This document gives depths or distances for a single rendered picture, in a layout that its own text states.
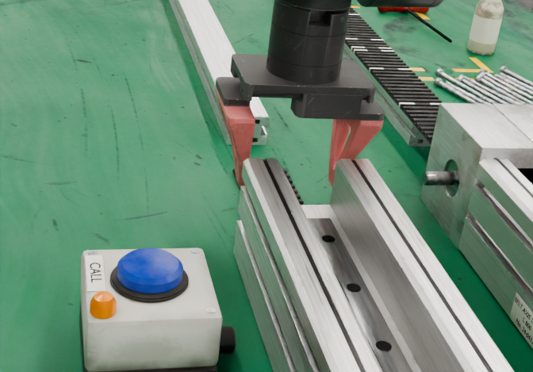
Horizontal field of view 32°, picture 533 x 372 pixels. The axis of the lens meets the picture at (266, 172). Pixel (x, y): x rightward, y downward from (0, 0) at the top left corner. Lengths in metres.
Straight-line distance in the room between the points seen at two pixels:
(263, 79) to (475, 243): 0.22
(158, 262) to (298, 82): 0.19
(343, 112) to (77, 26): 0.57
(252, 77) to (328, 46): 0.06
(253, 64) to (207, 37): 0.39
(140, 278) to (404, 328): 0.16
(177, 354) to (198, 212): 0.24
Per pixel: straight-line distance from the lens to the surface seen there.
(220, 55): 1.04
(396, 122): 0.98
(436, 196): 0.82
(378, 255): 0.62
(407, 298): 0.57
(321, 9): 0.67
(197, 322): 0.55
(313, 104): 0.69
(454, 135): 0.78
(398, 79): 1.03
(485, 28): 1.27
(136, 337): 0.55
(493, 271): 0.72
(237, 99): 0.70
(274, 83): 0.68
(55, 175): 0.82
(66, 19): 1.22
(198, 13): 1.18
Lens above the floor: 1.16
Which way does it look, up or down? 27 degrees down
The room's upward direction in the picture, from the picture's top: 7 degrees clockwise
